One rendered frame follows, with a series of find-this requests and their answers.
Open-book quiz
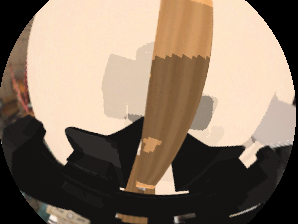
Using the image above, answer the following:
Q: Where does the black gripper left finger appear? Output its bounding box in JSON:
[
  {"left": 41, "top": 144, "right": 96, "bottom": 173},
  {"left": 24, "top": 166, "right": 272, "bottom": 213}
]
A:
[{"left": 65, "top": 117, "right": 145, "bottom": 189}]

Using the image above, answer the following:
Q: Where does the wooden side rail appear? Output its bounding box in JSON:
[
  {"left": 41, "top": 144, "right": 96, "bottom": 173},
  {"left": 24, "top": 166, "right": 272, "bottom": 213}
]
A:
[{"left": 136, "top": 0, "right": 214, "bottom": 190}]

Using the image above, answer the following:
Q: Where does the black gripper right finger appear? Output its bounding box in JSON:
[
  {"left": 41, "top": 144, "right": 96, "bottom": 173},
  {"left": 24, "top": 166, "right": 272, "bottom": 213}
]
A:
[{"left": 172, "top": 133, "right": 246, "bottom": 192}]

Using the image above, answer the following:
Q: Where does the brown wooden post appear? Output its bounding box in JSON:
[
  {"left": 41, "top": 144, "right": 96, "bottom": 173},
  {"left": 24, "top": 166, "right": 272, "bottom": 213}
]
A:
[{"left": 117, "top": 155, "right": 156, "bottom": 224}]

